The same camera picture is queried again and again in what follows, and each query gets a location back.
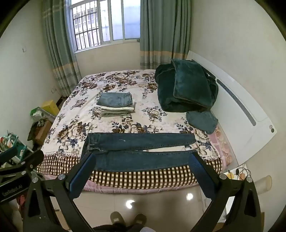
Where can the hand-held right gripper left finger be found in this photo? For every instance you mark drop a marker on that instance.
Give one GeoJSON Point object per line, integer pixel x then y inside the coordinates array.
{"type": "Point", "coordinates": [82, 176]}

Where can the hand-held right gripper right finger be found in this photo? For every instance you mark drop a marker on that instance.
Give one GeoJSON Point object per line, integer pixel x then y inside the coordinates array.
{"type": "Point", "coordinates": [201, 176]}

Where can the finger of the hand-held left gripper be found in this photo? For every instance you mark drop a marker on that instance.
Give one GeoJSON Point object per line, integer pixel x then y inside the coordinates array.
{"type": "Point", "coordinates": [9, 154]}
{"type": "Point", "coordinates": [33, 159]}

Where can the blue denim pants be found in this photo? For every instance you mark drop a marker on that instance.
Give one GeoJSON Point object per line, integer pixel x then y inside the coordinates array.
{"type": "Point", "coordinates": [134, 142]}

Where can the teal storage basket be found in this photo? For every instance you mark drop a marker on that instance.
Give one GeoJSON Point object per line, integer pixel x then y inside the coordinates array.
{"type": "Point", "coordinates": [10, 139]}

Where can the brown cardboard box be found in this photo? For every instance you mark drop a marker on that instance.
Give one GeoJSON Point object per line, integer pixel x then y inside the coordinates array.
{"type": "Point", "coordinates": [41, 132]}

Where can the green plastic bag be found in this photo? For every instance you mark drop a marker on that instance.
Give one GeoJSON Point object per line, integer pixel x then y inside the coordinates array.
{"type": "Point", "coordinates": [36, 112]}

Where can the small folded denim garment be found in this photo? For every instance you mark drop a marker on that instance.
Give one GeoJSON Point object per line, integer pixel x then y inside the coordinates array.
{"type": "Point", "coordinates": [202, 121]}

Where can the olive slipper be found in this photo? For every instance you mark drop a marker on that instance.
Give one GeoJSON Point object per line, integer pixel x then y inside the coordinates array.
{"type": "Point", "coordinates": [140, 219]}
{"type": "Point", "coordinates": [118, 218]}

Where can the yellow box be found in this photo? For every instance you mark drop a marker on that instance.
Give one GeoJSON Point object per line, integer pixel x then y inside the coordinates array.
{"type": "Point", "coordinates": [51, 107]}

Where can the brown checked blanket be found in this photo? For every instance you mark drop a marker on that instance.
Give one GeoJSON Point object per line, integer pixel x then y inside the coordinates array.
{"type": "Point", "coordinates": [145, 178]}

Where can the floral bedsheet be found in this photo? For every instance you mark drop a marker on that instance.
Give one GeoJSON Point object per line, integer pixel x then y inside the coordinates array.
{"type": "Point", "coordinates": [76, 116]}

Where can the translucent cylinder lamp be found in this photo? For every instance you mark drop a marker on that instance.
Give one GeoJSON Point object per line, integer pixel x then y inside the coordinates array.
{"type": "Point", "coordinates": [263, 184]}

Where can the folded grey garment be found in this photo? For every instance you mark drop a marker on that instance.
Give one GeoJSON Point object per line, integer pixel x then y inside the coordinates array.
{"type": "Point", "coordinates": [116, 113]}

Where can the folded white garment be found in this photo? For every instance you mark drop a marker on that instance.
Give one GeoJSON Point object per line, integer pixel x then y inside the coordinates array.
{"type": "Point", "coordinates": [118, 108]}

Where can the white headboard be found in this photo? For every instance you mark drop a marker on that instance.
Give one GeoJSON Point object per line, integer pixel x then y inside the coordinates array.
{"type": "Point", "coordinates": [241, 107]}

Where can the folded blue jeans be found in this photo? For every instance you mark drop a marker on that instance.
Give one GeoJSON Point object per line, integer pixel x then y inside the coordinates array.
{"type": "Point", "coordinates": [115, 99]}

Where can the dark green plush blanket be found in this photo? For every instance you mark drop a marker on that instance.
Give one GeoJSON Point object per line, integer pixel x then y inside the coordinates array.
{"type": "Point", "coordinates": [165, 98]}

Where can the dark green plush pillow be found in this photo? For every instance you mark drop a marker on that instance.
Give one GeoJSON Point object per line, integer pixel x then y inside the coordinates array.
{"type": "Point", "coordinates": [190, 80]}

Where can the long grey-green curtain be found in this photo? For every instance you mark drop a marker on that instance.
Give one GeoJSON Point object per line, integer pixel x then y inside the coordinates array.
{"type": "Point", "coordinates": [59, 44]}

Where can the short grey-green curtain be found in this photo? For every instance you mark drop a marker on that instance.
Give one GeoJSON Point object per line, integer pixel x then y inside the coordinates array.
{"type": "Point", "coordinates": [164, 33]}

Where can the window with metal grille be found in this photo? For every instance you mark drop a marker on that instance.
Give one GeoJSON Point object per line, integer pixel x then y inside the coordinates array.
{"type": "Point", "coordinates": [107, 22]}

